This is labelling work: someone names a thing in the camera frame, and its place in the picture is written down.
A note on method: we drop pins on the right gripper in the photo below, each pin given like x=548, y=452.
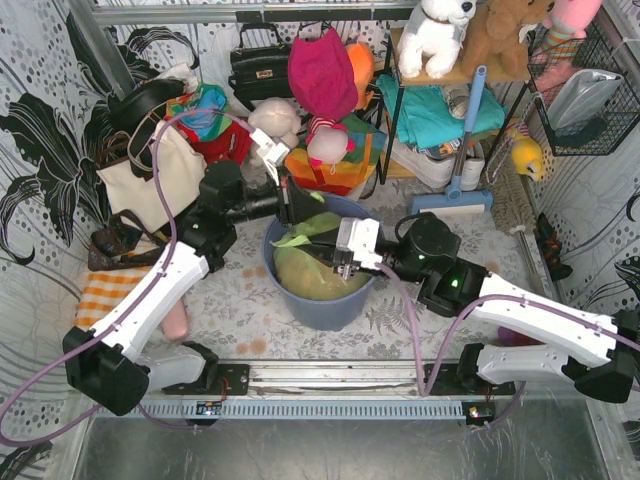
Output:
x=333, y=245

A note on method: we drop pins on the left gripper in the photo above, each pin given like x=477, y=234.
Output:
x=288, y=201

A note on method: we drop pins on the green trash bag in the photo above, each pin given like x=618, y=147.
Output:
x=301, y=274

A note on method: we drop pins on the blue trash bin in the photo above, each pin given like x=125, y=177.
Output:
x=323, y=315

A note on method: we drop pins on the blue floor squeegee mop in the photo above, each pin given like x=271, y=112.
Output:
x=454, y=200

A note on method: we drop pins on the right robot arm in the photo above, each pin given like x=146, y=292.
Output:
x=596, y=353

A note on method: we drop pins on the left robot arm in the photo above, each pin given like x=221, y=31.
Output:
x=204, y=235

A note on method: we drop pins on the rainbow striped bag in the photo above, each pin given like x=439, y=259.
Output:
x=349, y=174

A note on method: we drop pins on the magenta cloth bag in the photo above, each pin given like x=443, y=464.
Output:
x=321, y=76

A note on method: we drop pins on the colourful printed bag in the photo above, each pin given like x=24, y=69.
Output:
x=200, y=127

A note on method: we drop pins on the cream canvas tote bag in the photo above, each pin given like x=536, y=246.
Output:
x=180, y=171

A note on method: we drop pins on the silver foil bag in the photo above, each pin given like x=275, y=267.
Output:
x=582, y=96

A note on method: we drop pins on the pink white plush doll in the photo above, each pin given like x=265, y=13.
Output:
x=327, y=142

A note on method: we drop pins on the cream plush sheep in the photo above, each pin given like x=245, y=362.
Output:
x=277, y=118

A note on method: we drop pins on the red cloth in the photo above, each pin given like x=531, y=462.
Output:
x=233, y=144

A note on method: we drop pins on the white sneakers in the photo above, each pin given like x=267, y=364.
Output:
x=434, y=166

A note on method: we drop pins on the black leather handbag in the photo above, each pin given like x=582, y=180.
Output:
x=260, y=73

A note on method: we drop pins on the teal folded cloth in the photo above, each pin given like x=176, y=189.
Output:
x=424, y=119

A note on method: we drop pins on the orange plush toy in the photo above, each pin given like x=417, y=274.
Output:
x=362, y=62

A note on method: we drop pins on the pink plush roll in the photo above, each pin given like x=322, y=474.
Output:
x=175, y=325

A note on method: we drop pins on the brown patterned handbag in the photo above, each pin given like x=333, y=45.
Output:
x=123, y=244

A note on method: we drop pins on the black wooden shelf rack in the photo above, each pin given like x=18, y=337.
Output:
x=388, y=168

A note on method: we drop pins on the brown chenille duster mop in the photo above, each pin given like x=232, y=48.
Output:
x=511, y=209

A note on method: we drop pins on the black round hat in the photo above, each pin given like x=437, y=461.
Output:
x=125, y=114

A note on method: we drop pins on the magenta striped sock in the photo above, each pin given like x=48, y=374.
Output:
x=512, y=339

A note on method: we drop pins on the white plush dog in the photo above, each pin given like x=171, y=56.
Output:
x=432, y=37

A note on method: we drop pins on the orange checkered cloth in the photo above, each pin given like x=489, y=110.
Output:
x=104, y=290

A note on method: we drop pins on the yellow plush duck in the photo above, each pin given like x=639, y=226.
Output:
x=526, y=153

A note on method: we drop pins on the brown teddy bear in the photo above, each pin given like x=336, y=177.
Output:
x=495, y=30

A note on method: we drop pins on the pink plush toy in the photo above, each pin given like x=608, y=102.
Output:
x=566, y=27

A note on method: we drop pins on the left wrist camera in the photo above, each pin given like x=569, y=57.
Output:
x=271, y=152

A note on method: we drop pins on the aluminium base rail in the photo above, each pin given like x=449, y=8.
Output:
x=340, y=377

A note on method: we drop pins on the black wire basket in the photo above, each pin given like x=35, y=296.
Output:
x=603, y=133

